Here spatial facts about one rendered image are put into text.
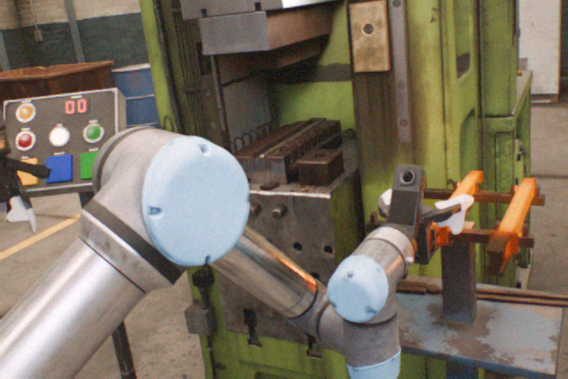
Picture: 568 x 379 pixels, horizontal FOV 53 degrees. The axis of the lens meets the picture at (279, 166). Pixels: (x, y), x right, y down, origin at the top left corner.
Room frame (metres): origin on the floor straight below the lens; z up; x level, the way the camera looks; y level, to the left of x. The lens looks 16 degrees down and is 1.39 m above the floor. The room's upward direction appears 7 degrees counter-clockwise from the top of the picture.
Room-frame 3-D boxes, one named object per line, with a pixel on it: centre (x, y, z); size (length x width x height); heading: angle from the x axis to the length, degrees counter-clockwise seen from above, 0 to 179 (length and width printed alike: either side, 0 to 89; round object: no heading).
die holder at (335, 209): (1.65, -0.08, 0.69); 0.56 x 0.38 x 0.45; 151
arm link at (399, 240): (0.76, -0.14, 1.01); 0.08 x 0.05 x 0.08; 58
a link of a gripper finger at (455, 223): (0.88, -0.28, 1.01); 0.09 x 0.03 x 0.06; 112
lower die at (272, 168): (1.67, -0.03, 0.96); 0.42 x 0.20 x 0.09; 151
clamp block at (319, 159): (1.45, -0.11, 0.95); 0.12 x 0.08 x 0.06; 151
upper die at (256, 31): (1.67, -0.03, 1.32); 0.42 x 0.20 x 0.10; 151
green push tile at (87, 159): (1.55, 0.51, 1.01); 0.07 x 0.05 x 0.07; 86
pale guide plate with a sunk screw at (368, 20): (1.45, -0.27, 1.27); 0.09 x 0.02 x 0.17; 61
